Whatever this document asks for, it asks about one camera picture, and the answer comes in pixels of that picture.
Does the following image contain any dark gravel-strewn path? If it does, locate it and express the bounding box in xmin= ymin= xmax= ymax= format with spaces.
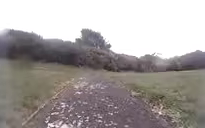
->
xmin=32 ymin=75 xmax=174 ymax=128

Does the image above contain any row of dark trees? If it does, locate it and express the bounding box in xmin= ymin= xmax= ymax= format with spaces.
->
xmin=0 ymin=27 xmax=205 ymax=73

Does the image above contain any grass verge with weeds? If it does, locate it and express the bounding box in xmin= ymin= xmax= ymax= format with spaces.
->
xmin=103 ymin=67 xmax=205 ymax=128

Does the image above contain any grass field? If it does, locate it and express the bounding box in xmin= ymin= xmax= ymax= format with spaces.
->
xmin=0 ymin=57 xmax=88 ymax=128

